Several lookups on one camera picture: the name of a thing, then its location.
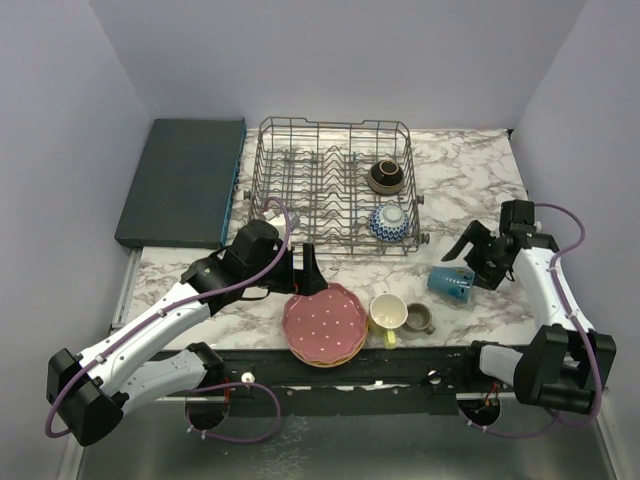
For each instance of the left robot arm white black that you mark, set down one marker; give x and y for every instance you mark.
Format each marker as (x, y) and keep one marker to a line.
(93, 390)

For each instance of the blue mug white inside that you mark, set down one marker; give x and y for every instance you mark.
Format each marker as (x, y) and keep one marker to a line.
(454, 283)

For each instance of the dark grey flat box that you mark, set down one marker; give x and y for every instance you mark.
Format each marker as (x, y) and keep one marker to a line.
(182, 191)

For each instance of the grey wire dish rack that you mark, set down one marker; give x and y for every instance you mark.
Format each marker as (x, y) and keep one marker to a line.
(319, 169)

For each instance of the pink polka dot plate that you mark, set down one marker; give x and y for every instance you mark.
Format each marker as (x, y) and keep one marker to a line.
(326, 327)

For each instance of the cream mug yellow handle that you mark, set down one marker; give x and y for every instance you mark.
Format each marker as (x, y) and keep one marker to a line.
(387, 314)

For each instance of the dark patterned bowl cream inside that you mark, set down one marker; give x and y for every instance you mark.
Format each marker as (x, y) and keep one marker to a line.
(385, 178)

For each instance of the small grey-brown cup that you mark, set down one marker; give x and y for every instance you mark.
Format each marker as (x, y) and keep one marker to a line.
(419, 318)

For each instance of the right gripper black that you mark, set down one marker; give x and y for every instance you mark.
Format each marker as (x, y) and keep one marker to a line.
(488, 277)

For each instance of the red and blue patterned bowl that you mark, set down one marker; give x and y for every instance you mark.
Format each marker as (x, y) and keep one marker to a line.
(389, 223)

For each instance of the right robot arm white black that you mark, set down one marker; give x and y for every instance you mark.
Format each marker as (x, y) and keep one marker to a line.
(566, 365)

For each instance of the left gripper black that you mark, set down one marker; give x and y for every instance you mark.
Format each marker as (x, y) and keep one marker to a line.
(306, 281)

